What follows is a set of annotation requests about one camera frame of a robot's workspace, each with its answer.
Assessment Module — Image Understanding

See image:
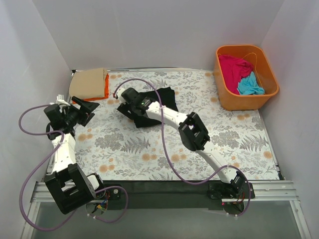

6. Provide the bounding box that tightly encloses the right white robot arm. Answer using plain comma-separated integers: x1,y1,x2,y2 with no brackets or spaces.
113,87,247,198

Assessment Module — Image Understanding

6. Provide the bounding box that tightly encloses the purple cable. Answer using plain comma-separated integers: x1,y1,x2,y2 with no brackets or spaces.
18,104,129,232
113,78,252,218

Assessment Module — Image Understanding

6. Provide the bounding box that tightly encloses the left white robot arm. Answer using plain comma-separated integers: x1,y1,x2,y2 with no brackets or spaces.
44,95,106,214

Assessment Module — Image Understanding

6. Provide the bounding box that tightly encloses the turquoise t-shirt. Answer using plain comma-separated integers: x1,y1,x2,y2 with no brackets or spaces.
237,71,265,95

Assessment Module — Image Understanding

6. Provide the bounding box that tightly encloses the aluminium frame rail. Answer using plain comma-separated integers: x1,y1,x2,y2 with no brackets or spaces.
31,180,299,202

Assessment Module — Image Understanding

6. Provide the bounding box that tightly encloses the floral patterned table mat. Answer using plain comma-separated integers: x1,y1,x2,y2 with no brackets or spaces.
75,70,279,180

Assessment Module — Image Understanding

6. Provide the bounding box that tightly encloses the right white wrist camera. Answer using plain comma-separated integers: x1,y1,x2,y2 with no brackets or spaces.
113,87,126,102

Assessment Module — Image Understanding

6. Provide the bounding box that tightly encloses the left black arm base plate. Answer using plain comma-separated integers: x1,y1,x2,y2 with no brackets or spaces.
92,184,121,200

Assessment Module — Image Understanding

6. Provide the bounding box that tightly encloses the pink t-shirt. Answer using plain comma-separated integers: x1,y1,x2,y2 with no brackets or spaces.
218,55,254,95

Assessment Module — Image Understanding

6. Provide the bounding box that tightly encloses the beige folded t-shirt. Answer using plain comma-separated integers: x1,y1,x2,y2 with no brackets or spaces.
69,68,107,99

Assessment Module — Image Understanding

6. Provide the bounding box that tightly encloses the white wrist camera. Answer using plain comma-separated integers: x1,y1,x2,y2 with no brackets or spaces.
49,95,70,106
113,87,126,102

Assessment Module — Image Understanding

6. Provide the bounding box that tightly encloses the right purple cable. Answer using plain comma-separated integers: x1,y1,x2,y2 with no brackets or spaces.
113,78,252,218

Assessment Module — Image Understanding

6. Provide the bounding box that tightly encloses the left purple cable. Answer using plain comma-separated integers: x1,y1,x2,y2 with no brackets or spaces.
18,104,129,232

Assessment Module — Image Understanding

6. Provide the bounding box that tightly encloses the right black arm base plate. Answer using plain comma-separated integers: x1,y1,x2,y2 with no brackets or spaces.
207,181,255,199

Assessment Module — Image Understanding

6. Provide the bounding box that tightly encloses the orange plastic basket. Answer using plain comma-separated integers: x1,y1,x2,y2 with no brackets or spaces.
213,45,279,111

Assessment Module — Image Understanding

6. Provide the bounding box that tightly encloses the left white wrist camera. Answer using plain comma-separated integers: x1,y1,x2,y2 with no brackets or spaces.
49,95,70,106

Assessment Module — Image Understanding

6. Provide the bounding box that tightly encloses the orange folded t-shirt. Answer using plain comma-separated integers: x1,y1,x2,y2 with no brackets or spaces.
84,74,109,101

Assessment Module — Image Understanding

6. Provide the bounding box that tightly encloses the black t-shirt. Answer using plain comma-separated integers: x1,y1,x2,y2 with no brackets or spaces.
132,87,178,128

